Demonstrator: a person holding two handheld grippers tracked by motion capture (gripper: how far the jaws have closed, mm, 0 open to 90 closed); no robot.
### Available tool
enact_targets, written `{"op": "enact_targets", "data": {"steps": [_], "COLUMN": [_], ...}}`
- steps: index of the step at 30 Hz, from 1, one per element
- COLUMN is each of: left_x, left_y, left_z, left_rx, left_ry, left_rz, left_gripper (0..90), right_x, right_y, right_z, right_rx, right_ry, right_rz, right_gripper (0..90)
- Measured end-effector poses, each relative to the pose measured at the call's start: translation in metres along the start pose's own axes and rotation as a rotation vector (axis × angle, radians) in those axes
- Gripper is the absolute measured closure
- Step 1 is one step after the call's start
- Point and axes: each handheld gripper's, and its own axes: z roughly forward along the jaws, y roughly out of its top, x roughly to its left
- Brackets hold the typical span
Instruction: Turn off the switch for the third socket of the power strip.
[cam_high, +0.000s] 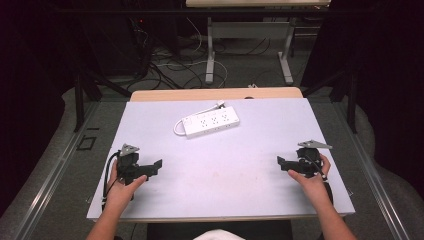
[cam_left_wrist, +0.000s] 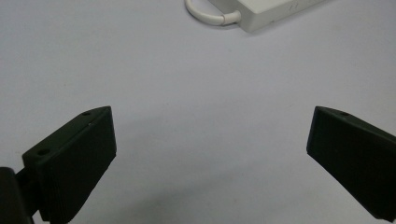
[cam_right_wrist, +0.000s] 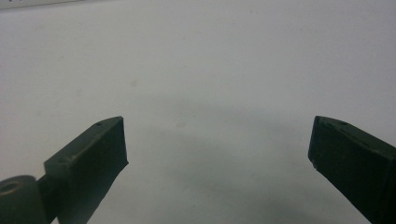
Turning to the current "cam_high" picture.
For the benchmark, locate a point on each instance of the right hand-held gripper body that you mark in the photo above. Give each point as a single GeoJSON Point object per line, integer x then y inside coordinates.
{"type": "Point", "coordinates": [308, 161]}

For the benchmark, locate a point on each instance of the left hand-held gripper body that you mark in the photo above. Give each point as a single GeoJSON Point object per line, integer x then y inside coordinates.
{"type": "Point", "coordinates": [128, 165]}

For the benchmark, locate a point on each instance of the person's right hand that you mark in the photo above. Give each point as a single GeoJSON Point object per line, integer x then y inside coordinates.
{"type": "Point", "coordinates": [311, 186]}

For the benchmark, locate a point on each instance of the person's left hand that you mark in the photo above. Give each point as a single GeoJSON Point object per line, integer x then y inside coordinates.
{"type": "Point", "coordinates": [121, 193]}

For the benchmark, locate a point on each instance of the white table mat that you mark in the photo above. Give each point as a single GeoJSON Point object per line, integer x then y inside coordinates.
{"type": "Point", "coordinates": [226, 173]}

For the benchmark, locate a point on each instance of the person's dark lap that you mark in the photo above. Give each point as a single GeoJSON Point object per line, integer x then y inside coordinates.
{"type": "Point", "coordinates": [173, 231]}

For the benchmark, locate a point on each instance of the white power strip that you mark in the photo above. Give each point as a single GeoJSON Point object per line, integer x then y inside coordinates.
{"type": "Point", "coordinates": [213, 122]}

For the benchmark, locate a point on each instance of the black metal stand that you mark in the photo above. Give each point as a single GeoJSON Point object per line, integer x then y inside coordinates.
{"type": "Point", "coordinates": [350, 96]}
{"type": "Point", "coordinates": [80, 100]}

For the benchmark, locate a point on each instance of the white cloth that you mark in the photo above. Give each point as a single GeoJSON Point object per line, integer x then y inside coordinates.
{"type": "Point", "coordinates": [218, 235]}

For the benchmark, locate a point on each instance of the dark computer tower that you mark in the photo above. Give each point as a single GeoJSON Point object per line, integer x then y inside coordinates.
{"type": "Point", "coordinates": [113, 46]}

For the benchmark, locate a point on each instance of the grey metal floor rail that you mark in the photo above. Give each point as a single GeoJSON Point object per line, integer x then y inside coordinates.
{"type": "Point", "coordinates": [376, 186]}
{"type": "Point", "coordinates": [46, 186]}

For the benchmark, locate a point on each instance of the white metal desk frame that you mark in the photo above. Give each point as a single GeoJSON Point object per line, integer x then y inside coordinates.
{"type": "Point", "coordinates": [246, 30]}

